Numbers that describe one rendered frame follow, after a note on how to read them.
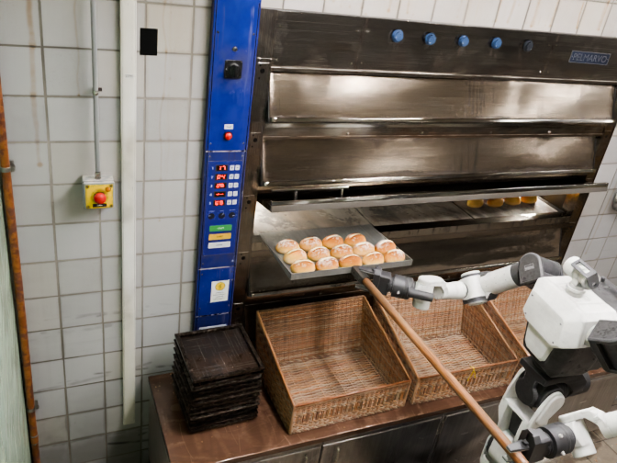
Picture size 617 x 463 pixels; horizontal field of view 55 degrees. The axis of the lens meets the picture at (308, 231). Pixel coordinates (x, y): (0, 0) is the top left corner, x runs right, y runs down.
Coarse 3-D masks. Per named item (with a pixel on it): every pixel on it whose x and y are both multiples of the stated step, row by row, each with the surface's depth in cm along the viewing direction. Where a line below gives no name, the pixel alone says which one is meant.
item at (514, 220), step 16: (400, 224) 281; (416, 224) 284; (432, 224) 286; (448, 224) 289; (464, 224) 291; (480, 224) 295; (496, 224) 299; (512, 224) 304; (528, 224) 309; (544, 224) 314; (256, 240) 249
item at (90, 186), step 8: (88, 176) 204; (104, 176) 206; (88, 184) 200; (96, 184) 201; (104, 184) 202; (112, 184) 203; (88, 192) 201; (96, 192) 202; (104, 192) 203; (112, 192) 204; (88, 200) 202; (112, 200) 206; (88, 208) 204; (96, 208) 205; (104, 208) 206; (112, 208) 208
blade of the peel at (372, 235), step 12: (324, 228) 266; (336, 228) 268; (348, 228) 270; (360, 228) 271; (372, 228) 273; (264, 240) 249; (276, 240) 251; (300, 240) 254; (372, 240) 263; (276, 252) 242; (372, 264) 240; (384, 264) 242; (396, 264) 245; (408, 264) 248; (288, 276) 227; (300, 276) 227; (312, 276) 229
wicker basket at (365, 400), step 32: (256, 320) 261; (288, 320) 268; (320, 320) 276; (352, 320) 284; (288, 352) 272; (352, 352) 287; (384, 352) 270; (288, 384) 261; (320, 384) 264; (352, 384) 266; (384, 384) 269; (288, 416) 236; (320, 416) 240; (352, 416) 248
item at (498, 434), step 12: (372, 288) 223; (384, 300) 217; (396, 312) 211; (408, 324) 206; (408, 336) 203; (420, 348) 197; (432, 360) 191; (444, 372) 187; (456, 384) 182; (468, 396) 178; (468, 408) 177; (480, 408) 174; (480, 420) 172; (492, 432) 168; (504, 444) 164; (516, 456) 161
